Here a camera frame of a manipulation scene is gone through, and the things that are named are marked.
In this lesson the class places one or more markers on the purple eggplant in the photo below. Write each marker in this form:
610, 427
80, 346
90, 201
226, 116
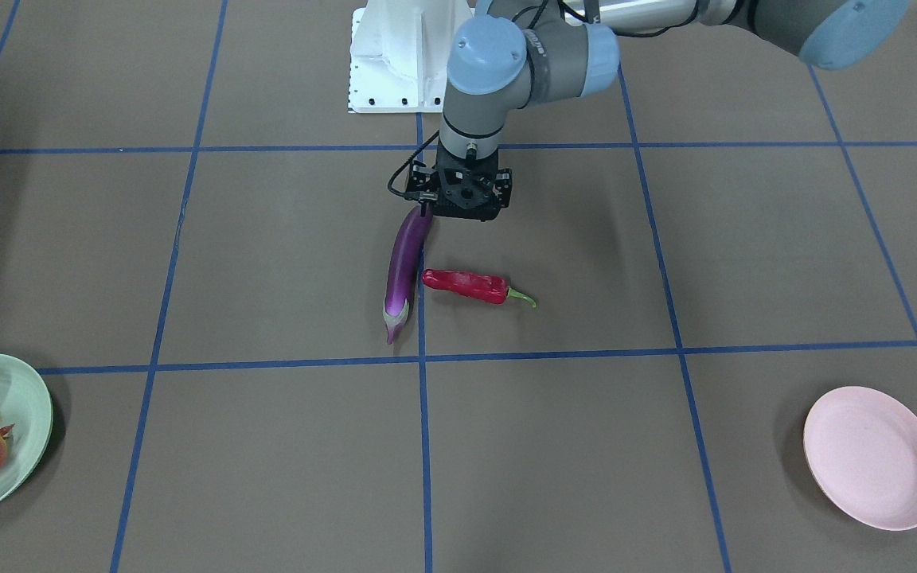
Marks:
402, 270

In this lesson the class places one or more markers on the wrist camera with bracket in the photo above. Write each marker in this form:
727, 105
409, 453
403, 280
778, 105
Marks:
421, 185

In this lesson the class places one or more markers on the red chili pepper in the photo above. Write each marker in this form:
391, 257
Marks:
490, 289

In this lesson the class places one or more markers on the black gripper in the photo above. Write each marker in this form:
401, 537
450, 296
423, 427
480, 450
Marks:
505, 185

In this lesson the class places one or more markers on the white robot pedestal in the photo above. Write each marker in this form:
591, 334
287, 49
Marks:
398, 55

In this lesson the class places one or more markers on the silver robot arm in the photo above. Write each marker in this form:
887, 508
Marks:
516, 54

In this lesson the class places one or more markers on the pink plate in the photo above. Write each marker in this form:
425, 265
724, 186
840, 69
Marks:
861, 448

